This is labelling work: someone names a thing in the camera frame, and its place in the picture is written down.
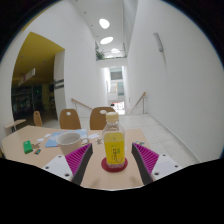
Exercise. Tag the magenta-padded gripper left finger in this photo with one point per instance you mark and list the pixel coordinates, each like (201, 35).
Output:
(78, 158)

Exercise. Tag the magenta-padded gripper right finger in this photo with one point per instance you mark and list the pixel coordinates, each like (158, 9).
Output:
(146, 158)

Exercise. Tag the clear bottle with yellow drink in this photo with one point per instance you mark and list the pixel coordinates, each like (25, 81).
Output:
(114, 146)

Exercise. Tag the white ceramic mug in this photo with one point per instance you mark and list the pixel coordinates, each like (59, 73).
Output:
(68, 143)

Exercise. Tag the white paper cutout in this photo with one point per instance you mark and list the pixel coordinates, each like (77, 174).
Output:
(94, 136)

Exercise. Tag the light blue printed paper sheet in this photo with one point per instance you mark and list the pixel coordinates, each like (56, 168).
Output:
(53, 141)

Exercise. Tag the flat round red coaster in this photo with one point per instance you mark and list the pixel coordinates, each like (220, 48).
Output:
(114, 168)

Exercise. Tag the wooden chair with round hole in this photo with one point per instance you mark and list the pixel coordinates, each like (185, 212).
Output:
(37, 119)
(70, 120)
(97, 120)

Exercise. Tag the small green box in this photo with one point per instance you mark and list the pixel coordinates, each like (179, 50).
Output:
(27, 147)

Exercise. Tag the wooden stair handrail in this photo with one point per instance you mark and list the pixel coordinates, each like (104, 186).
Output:
(138, 101)
(81, 104)

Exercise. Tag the small wooden side table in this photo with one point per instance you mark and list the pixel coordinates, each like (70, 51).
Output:
(15, 122)

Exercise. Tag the white hanging sign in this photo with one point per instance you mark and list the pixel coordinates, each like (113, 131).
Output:
(27, 76)

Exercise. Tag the green potted plant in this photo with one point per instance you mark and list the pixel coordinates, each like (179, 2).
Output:
(100, 55)

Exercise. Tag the round ceiling lights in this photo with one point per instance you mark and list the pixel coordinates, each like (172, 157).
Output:
(104, 23)

